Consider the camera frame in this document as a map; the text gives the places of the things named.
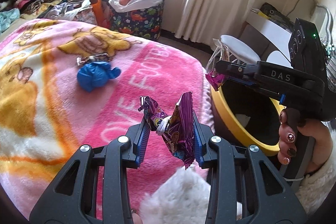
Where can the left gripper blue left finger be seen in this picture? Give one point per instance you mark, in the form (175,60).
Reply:
(140,141)

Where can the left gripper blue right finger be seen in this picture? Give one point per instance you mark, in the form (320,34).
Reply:
(200,147)

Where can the purple snack wrapper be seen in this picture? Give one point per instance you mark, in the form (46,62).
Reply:
(215,79)
(177,129)

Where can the yellow rimmed black trash bin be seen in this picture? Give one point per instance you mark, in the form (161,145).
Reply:
(244,117)

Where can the right hand painted nails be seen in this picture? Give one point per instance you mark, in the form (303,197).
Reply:
(308,127)

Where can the white desk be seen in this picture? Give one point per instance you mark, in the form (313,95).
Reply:
(268,40)

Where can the blue crumpled plastic bag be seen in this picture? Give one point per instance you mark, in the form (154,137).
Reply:
(96,74)

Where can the small silver candy wrapper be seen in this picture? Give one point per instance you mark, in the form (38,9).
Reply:
(95,58)

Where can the pink cartoon bear blanket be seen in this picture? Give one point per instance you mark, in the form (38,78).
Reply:
(46,116)

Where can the dinosaur print laundry basket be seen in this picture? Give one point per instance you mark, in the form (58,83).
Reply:
(144,23)

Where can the floral pink fabric bag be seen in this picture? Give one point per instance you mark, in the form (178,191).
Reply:
(86,15)

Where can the orange bag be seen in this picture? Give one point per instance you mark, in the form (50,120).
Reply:
(98,12)

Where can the white wire frame stool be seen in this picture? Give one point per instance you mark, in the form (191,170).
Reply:
(229,48)

